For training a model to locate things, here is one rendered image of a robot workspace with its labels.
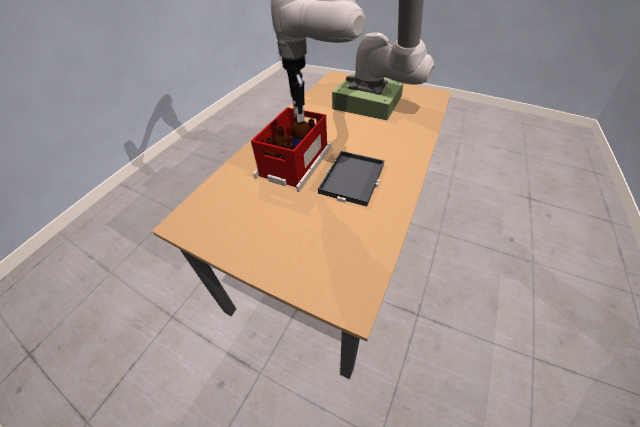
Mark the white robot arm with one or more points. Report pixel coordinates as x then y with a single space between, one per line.
340 21

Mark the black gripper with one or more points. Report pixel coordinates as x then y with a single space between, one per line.
293 67

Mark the red bottle crate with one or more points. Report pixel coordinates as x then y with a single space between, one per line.
297 161

